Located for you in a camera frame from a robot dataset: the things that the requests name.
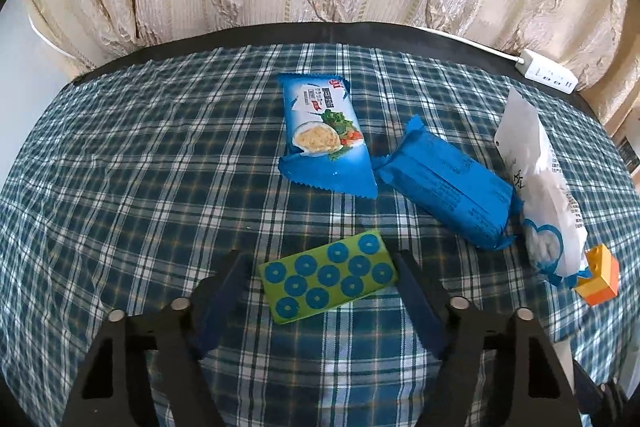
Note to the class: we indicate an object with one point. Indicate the blue plaid tablecloth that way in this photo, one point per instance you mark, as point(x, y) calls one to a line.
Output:
point(150, 187)

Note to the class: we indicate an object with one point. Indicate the white power strip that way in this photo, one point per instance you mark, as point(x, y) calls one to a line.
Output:
point(547, 72)

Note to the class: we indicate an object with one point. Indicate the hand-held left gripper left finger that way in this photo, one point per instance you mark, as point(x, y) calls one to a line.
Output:
point(227, 292)

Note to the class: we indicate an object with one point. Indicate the blue cracker packet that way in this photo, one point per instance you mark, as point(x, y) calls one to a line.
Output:
point(320, 132)

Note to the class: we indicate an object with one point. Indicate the white and blue candy bag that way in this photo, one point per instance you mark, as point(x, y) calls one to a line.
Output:
point(537, 187)

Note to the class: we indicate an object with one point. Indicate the green block blue circles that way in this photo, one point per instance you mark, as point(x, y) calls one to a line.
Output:
point(330, 279)

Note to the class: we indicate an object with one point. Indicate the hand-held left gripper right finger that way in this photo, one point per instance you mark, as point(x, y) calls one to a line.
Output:
point(417, 302)

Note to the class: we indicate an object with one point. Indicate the plain blue snack packet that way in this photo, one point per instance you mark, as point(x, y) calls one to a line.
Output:
point(445, 184)

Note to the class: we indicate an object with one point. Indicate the yellow orange toy block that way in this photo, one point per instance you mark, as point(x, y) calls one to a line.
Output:
point(600, 279)

